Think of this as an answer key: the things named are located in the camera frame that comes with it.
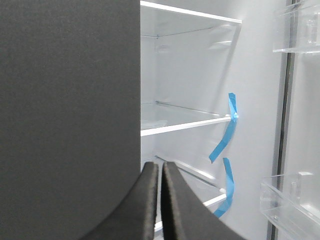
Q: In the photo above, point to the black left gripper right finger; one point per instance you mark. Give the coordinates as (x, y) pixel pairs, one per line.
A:
(184, 217)

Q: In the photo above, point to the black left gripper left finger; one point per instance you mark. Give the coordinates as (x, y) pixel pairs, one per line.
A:
(135, 217)

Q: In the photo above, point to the middle glass fridge shelf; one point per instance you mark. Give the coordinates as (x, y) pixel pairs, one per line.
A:
(202, 183)

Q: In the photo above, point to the glass fridge shelf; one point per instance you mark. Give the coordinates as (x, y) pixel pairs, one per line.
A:
(159, 20)
(202, 183)
(158, 117)

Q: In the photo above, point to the upper glass fridge shelf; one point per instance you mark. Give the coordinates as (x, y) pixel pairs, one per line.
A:
(158, 117)

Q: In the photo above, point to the clear door bin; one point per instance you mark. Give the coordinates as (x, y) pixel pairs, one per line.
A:
(291, 202)
(297, 28)

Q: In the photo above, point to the white fridge interior body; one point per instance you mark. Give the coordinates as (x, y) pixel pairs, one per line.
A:
(198, 70)

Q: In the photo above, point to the top glass fridge shelf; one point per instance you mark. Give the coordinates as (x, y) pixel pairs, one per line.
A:
(159, 20)

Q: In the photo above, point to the upper clear door bin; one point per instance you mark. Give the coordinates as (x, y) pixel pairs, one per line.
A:
(297, 28)

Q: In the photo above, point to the middle blue tape strip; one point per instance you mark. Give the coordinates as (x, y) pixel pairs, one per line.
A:
(229, 190)

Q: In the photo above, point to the blue tape strip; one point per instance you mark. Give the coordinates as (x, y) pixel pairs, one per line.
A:
(229, 190)
(228, 134)

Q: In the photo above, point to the upper blue tape strip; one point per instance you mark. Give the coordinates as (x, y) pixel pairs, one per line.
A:
(228, 134)

